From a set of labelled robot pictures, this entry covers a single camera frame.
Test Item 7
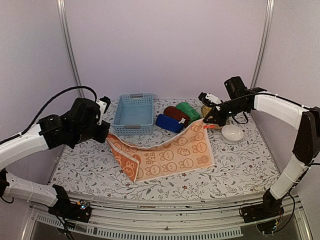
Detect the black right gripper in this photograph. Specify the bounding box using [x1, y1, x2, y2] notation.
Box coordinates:
[203, 98, 248, 127]

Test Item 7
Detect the orange bunny pattern towel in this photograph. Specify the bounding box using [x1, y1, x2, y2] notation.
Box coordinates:
[106, 119, 215, 183]

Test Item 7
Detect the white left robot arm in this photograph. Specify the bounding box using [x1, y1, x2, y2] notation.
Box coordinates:
[0, 96, 111, 217]

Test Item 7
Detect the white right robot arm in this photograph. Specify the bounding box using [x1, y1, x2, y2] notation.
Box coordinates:
[198, 76, 320, 218]

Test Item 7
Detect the white bowl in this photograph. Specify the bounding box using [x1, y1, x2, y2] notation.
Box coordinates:
[221, 124, 244, 145]

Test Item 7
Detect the yellow woven bamboo tray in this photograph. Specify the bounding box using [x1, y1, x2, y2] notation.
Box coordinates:
[200, 105, 212, 118]

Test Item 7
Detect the green rolled towel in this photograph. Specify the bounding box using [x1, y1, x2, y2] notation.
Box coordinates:
[176, 102, 201, 123]

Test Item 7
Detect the light blue plastic basket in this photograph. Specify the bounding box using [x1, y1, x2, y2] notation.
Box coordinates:
[113, 93, 154, 136]

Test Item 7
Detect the brown rolled towel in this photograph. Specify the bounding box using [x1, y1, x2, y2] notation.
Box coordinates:
[163, 106, 191, 128]

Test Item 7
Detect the blue rolled towel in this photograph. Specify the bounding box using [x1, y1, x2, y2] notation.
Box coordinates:
[155, 114, 184, 134]

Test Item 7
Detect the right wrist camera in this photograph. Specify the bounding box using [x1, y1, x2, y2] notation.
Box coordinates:
[198, 92, 222, 108]

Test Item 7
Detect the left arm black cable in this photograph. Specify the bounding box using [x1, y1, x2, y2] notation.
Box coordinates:
[0, 85, 98, 146]

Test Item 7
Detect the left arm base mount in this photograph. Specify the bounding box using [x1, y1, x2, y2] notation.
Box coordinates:
[48, 184, 92, 223]

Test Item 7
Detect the aluminium front rail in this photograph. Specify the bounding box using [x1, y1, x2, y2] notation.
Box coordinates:
[22, 193, 314, 240]

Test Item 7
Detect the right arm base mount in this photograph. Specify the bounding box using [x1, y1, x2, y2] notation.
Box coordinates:
[239, 190, 284, 223]

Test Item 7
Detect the right aluminium frame post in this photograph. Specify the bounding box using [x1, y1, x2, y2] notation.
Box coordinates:
[250, 0, 275, 88]

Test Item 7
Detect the aluminium frame post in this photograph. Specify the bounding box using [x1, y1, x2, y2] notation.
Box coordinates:
[250, 0, 275, 88]
[56, 0, 82, 87]

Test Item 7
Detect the left aluminium frame post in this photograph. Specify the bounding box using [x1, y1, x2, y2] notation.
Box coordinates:
[56, 0, 82, 87]

